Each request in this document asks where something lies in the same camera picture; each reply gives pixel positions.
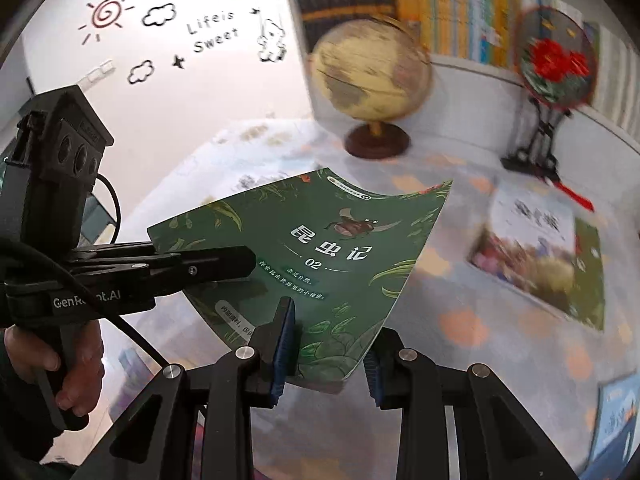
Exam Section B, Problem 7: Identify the sun wall sticker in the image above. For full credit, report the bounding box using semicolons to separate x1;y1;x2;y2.
77;0;136;43

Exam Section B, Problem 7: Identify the illustrated animal book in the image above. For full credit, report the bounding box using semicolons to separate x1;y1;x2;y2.
467;180;578;318

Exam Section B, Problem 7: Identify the embroidered round fan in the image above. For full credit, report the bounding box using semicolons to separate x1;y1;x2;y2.
515;5;598;111

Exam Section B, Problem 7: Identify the person's left forearm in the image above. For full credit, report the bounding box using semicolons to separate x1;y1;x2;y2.
0;360;76;480

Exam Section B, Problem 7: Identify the red tassel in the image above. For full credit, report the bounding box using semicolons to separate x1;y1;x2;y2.
547;175;596;212

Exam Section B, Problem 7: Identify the yellow globe on wooden base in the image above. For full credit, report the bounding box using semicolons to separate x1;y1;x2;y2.
307;17;433;158

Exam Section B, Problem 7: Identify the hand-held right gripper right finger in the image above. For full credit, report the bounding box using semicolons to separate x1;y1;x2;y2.
362;327;566;480

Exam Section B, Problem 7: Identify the person's left hand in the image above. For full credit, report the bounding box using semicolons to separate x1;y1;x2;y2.
2;320;107;418

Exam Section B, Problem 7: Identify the row of dark volumes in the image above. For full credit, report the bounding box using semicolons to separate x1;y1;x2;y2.
291;0;398;51

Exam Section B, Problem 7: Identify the dark green beetle book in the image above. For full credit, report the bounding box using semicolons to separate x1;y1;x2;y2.
146;167;454;395

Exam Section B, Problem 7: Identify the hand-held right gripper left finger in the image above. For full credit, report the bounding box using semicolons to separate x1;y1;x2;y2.
75;296;298;480

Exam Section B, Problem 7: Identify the leaf print tablecloth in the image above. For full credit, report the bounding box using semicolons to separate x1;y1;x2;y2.
120;120;640;480

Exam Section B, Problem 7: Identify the green chalkboard book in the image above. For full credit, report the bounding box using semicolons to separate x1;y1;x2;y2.
570;217;607;332

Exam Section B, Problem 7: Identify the lettering wall sticker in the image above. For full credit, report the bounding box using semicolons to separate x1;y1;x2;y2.
185;10;241;53

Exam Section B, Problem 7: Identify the light blue book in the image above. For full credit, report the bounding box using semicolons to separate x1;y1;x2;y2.
585;372;640;480

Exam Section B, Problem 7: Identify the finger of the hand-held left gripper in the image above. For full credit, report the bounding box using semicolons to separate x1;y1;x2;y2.
70;241;257;293

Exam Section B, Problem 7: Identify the cloud wall sticker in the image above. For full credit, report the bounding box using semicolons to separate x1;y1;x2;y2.
142;2;178;28
126;59;156;86

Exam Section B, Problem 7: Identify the thin black cable loop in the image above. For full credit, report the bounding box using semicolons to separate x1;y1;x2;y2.
94;172;122;247

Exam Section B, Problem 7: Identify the dog wall sticker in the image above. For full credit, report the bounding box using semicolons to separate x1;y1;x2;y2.
255;7;288;63

